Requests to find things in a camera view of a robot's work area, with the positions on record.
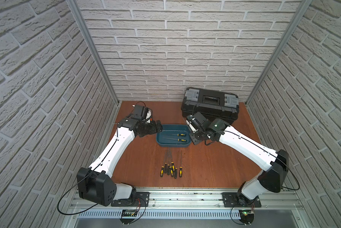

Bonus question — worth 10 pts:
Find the file nine yellow black handle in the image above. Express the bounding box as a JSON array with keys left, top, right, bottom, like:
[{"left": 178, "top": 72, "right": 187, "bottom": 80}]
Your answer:
[{"left": 164, "top": 138, "right": 187, "bottom": 142}]

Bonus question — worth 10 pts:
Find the file ten yellow black handle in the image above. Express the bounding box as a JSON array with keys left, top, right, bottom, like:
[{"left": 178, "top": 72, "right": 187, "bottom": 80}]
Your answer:
[{"left": 165, "top": 133, "right": 187, "bottom": 137}]

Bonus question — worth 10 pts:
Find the teal plastic storage box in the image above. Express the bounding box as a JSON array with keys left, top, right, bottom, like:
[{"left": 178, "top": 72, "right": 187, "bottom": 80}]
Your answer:
[{"left": 156, "top": 124, "right": 191, "bottom": 148}]

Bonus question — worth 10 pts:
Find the file seven yellow black handle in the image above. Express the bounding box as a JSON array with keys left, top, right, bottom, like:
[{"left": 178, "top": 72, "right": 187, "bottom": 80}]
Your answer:
[{"left": 179, "top": 151, "right": 183, "bottom": 178}]

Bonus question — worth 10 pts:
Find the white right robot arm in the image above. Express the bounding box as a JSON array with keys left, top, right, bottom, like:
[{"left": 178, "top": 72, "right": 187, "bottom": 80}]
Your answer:
[{"left": 186, "top": 115, "right": 289, "bottom": 206}]

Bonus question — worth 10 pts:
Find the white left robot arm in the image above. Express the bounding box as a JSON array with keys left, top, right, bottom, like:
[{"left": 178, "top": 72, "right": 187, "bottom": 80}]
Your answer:
[{"left": 76, "top": 118, "right": 163, "bottom": 206}]

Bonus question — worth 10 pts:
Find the black plastic toolbox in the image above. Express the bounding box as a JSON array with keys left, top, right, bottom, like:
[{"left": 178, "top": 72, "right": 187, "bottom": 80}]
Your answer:
[{"left": 181, "top": 87, "right": 239, "bottom": 124}]

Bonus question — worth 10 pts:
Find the left base circuit board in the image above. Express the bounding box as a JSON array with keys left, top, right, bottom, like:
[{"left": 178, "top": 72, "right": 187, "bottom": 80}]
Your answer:
[{"left": 121, "top": 209, "right": 138, "bottom": 218}]

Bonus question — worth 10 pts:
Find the base circuit board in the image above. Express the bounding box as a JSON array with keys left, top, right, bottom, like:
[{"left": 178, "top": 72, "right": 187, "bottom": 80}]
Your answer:
[
  {"left": 121, "top": 209, "right": 138, "bottom": 218},
  {"left": 239, "top": 210, "right": 254, "bottom": 219}
]

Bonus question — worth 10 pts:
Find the right base circuit board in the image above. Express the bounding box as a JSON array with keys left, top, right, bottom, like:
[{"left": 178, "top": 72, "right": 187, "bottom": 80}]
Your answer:
[{"left": 239, "top": 210, "right": 254, "bottom": 219}]

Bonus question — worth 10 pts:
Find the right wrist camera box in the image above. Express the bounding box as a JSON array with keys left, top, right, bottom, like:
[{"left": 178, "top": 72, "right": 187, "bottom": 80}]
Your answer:
[{"left": 186, "top": 112, "right": 211, "bottom": 132}]

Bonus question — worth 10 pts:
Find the file two yellow black handle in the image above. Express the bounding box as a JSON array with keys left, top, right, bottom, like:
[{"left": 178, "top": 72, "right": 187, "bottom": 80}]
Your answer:
[{"left": 164, "top": 150, "right": 169, "bottom": 174}]

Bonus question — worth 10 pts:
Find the file five yellow black handle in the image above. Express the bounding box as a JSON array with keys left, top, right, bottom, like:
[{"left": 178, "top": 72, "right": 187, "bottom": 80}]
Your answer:
[{"left": 169, "top": 150, "right": 174, "bottom": 173}]

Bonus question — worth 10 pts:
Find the file three yellow black handle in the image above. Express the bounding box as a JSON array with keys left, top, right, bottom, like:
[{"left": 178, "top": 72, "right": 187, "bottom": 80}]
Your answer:
[{"left": 167, "top": 148, "right": 170, "bottom": 175}]

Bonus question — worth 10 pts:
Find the file one yellow black handle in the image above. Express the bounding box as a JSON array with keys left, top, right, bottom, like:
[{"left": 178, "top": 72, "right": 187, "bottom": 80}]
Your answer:
[{"left": 160, "top": 152, "right": 167, "bottom": 177}]

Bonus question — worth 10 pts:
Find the file four yellow black handle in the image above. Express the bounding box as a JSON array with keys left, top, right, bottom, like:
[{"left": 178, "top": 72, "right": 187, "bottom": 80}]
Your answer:
[{"left": 168, "top": 150, "right": 174, "bottom": 177}]

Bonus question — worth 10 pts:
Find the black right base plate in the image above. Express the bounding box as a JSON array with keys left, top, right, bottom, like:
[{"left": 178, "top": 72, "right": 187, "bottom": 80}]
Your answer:
[{"left": 222, "top": 192, "right": 261, "bottom": 208}]

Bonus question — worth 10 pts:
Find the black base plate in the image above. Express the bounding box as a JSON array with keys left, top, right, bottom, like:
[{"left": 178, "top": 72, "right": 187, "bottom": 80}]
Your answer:
[
  {"left": 111, "top": 192, "right": 150, "bottom": 208},
  {"left": 222, "top": 192, "right": 261, "bottom": 208}
]

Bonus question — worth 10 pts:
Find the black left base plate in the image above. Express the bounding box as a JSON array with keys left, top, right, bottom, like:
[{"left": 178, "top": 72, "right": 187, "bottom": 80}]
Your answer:
[{"left": 111, "top": 192, "right": 150, "bottom": 208}]

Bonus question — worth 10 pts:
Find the aluminium front rail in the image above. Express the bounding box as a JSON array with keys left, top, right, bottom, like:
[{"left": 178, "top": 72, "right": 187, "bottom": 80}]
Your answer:
[{"left": 70, "top": 188, "right": 303, "bottom": 220}]

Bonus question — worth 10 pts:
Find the aluminium corner post left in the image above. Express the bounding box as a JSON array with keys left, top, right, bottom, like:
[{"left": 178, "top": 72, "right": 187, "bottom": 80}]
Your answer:
[{"left": 66, "top": 0, "right": 120, "bottom": 105}]

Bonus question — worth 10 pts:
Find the aluminium corner post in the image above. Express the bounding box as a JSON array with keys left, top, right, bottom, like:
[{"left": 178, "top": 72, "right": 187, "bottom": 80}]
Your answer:
[
  {"left": 245, "top": 0, "right": 313, "bottom": 105},
  {"left": 66, "top": 0, "right": 120, "bottom": 105}
]

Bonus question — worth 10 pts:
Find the aluminium corner post right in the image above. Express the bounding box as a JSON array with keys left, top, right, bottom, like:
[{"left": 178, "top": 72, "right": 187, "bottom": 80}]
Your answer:
[{"left": 245, "top": 0, "right": 313, "bottom": 105}]

